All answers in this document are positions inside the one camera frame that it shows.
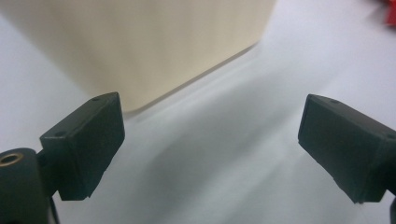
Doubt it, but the red object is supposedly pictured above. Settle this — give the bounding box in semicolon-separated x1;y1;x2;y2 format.
380;0;396;28

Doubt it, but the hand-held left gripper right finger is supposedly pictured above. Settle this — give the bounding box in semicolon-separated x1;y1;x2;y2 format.
297;93;396;204

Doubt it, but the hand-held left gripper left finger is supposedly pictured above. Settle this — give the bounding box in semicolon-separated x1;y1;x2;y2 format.
38;91;126;202

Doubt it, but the beige plastic container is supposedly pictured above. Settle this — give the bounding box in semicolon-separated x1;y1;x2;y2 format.
0;0;277;114

